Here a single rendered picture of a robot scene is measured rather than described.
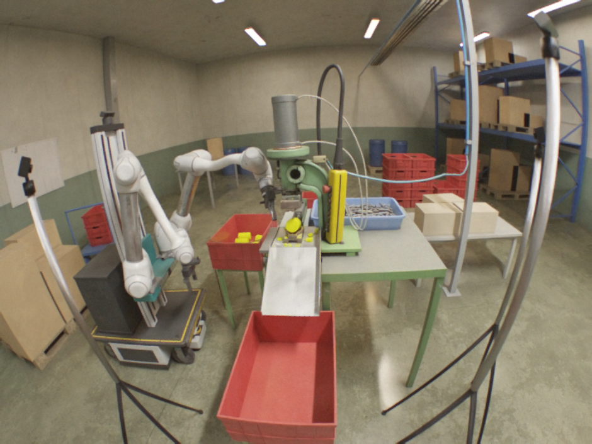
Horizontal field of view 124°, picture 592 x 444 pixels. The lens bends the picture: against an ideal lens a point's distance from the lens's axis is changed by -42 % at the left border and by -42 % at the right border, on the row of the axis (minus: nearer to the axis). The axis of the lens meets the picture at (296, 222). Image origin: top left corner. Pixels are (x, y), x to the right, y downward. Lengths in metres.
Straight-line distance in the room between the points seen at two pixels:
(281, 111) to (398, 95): 8.73
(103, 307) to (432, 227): 2.80
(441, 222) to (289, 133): 1.77
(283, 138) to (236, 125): 8.79
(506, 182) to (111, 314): 7.08
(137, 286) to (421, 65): 10.02
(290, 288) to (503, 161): 5.98
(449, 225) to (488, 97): 5.09
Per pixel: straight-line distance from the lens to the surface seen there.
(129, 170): 1.35
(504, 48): 7.15
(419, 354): 1.72
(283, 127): 1.31
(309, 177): 1.37
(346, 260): 1.34
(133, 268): 1.53
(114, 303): 2.08
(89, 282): 2.10
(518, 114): 6.49
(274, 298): 1.27
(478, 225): 2.86
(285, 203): 1.35
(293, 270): 1.32
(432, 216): 2.58
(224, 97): 10.26
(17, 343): 2.95
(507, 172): 6.82
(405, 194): 4.62
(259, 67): 10.01
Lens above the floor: 1.62
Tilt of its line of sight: 21 degrees down
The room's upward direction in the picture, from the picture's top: 4 degrees counter-clockwise
